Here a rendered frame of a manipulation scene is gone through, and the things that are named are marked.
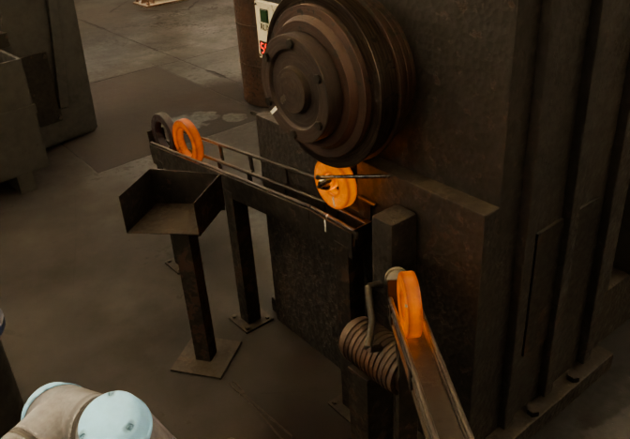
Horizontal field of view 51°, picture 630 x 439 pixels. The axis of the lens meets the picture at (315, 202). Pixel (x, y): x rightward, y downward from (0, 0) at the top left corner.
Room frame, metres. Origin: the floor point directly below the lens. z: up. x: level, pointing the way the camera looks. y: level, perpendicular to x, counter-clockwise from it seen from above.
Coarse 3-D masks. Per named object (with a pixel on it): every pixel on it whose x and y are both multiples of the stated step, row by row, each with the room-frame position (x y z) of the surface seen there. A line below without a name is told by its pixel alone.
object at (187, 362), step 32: (128, 192) 1.91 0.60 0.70; (160, 192) 2.04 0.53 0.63; (192, 192) 2.01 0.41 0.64; (128, 224) 1.88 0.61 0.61; (160, 224) 1.88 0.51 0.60; (192, 224) 1.85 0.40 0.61; (192, 256) 1.88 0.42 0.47; (192, 288) 1.88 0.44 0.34; (192, 320) 1.89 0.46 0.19; (192, 352) 1.93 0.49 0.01; (224, 352) 1.92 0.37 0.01
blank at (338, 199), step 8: (320, 168) 1.71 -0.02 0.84; (328, 168) 1.68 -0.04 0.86; (336, 168) 1.66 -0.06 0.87; (344, 168) 1.65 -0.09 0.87; (344, 184) 1.63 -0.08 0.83; (352, 184) 1.63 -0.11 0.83; (320, 192) 1.72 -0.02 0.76; (328, 192) 1.69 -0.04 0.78; (336, 192) 1.69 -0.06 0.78; (344, 192) 1.63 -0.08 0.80; (352, 192) 1.63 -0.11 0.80; (328, 200) 1.69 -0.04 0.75; (336, 200) 1.66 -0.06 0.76; (344, 200) 1.63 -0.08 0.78; (352, 200) 1.64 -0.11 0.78; (336, 208) 1.67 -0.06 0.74
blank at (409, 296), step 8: (400, 272) 1.27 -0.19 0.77; (408, 272) 1.27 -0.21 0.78; (400, 280) 1.26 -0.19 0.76; (408, 280) 1.23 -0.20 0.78; (416, 280) 1.23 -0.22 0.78; (400, 288) 1.26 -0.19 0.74; (408, 288) 1.21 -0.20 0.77; (416, 288) 1.21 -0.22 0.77; (400, 296) 1.27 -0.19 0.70; (408, 296) 1.19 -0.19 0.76; (416, 296) 1.19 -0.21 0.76; (400, 304) 1.27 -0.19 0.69; (408, 304) 1.18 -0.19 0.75; (416, 304) 1.18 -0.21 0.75; (400, 312) 1.26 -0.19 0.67; (408, 312) 1.17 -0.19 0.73; (416, 312) 1.17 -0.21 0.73; (400, 320) 1.26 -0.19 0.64; (408, 320) 1.17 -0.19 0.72; (416, 320) 1.17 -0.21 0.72; (408, 328) 1.17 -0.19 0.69; (416, 328) 1.17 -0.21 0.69; (408, 336) 1.18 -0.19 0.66; (416, 336) 1.18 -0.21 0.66
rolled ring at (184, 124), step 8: (176, 120) 2.43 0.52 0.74; (184, 120) 2.41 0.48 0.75; (176, 128) 2.43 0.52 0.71; (184, 128) 2.38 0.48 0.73; (192, 128) 2.37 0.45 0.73; (176, 136) 2.45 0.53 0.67; (192, 136) 2.34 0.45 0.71; (200, 136) 2.36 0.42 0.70; (176, 144) 2.45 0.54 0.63; (184, 144) 2.46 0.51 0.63; (192, 144) 2.35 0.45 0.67; (200, 144) 2.34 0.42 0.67; (184, 152) 2.43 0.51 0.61; (192, 152) 2.36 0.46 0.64; (200, 152) 2.34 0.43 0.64
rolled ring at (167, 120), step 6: (156, 114) 2.56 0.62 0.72; (162, 114) 2.54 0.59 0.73; (156, 120) 2.57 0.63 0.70; (162, 120) 2.52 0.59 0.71; (168, 120) 2.51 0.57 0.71; (156, 126) 2.59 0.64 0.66; (168, 126) 2.49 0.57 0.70; (156, 132) 2.59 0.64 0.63; (168, 132) 2.49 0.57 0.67; (156, 138) 2.59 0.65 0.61; (162, 138) 2.60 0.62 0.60; (162, 144) 2.57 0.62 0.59; (168, 144) 2.58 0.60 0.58; (174, 144) 2.48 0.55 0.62; (174, 150) 2.48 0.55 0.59
